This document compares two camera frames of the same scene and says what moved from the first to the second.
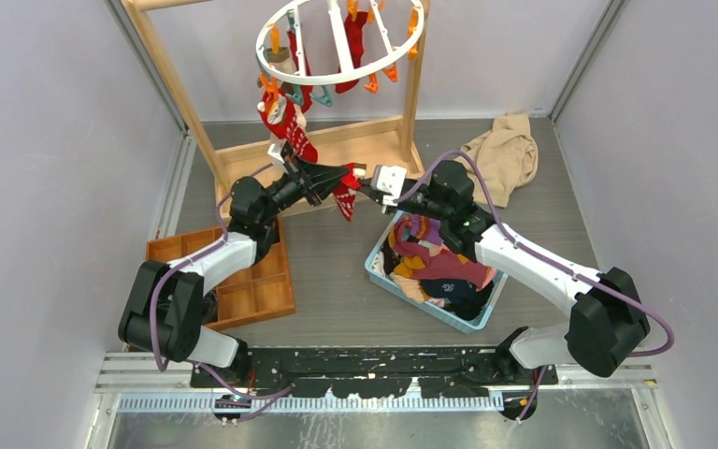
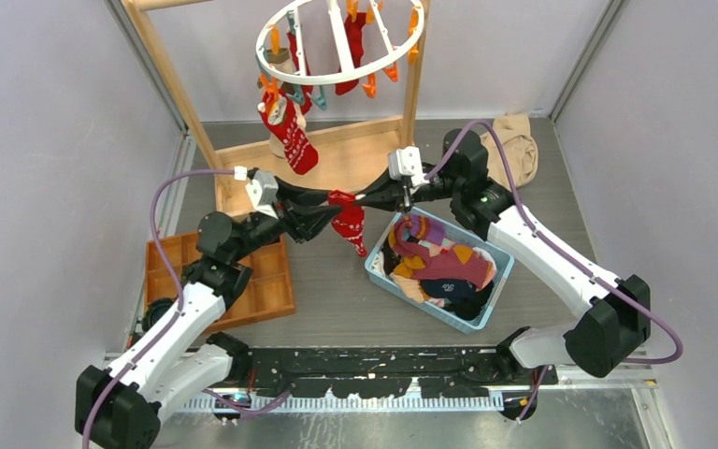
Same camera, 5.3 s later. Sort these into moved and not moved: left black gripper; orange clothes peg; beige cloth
Moved: left black gripper
Not moved: beige cloth; orange clothes peg
